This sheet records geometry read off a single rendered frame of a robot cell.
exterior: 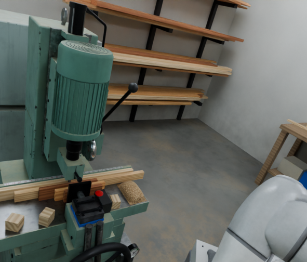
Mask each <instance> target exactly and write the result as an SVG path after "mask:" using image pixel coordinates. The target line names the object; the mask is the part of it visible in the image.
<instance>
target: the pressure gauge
mask: <svg viewBox="0 0 307 262"><path fill-rule="evenodd" d="M128 248H129V250H130V252H131V257H134V256H136V255H137V254H138V253H139V251H140V249H139V248H138V246H137V244H135V243H133V244H131V245H129V246H128ZM133 252H134V253H133Z"/></svg>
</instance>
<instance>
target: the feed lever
mask: <svg viewBox="0 0 307 262"><path fill-rule="evenodd" d="M128 89H129V90H128V91H127V92H126V93H125V94H124V95H123V97H122V98H121V99H120V100H119V101H118V102H117V103H116V104H115V105H114V106H113V108H112V109H111V110H110V111H109V112H108V113H107V114H106V115H105V116H104V117H103V119H102V123H103V122H104V121H105V120H106V119H107V118H108V117H109V116H110V115H111V114H112V112H113V111H114V110H115V109H116V108H117V107H118V106H119V105H120V104H121V103H122V102H123V101H124V100H125V99H126V98H127V97H128V96H129V95H130V94H131V93H136V92H137V91H138V85H137V84H136V83H130V84H129V86H128ZM101 133H102V125H101V131H100V135H101Z"/></svg>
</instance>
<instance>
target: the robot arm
mask: <svg viewBox="0 0 307 262"><path fill-rule="evenodd" d="M207 255H208V262H307V189H306V188H305V187H304V186H303V185H302V183H300V182H299V181H297V180H295V179H293V178H291V177H288V176H285V175H276V176H275V177H272V178H270V179H268V180H267V181H265V182H264V183H262V184H261V185H260V186H258V187H257V188H256V189H255V190H254V191H253V192H252V193H251V194H250V195H249V196H248V197H247V198H246V200H245V201H244V202H243V203H242V204H241V206H240V207H239V208H238V210H237V211H236V213H235V214H234V216H233V218H232V220H231V222H230V224H229V226H228V228H227V229H226V231H225V233H224V236H223V238H222V240H221V243H220V245H219V247H218V249H217V251H216V252H215V251H213V250H211V249H209V250H208V251H207Z"/></svg>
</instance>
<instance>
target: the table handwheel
mask: <svg viewBox="0 0 307 262"><path fill-rule="evenodd" d="M112 251H115V253H114V254H113V255H112V256H111V257H110V258H109V259H108V260H106V261H105V262H112V261H113V260H114V259H116V258H117V257H118V256H119V255H120V254H121V253H122V254H123V255H124V260H123V262H131V252H130V250H129V248H128V247H127V246H126V245H124V244H122V243H117V242H111V243H104V244H100V245H97V246H94V247H92V248H90V249H88V250H86V251H82V252H79V255H77V256H76V257H75V258H73V259H72V260H71V261H70V262H94V260H93V257H95V256H97V255H100V254H103V253H106V252H112Z"/></svg>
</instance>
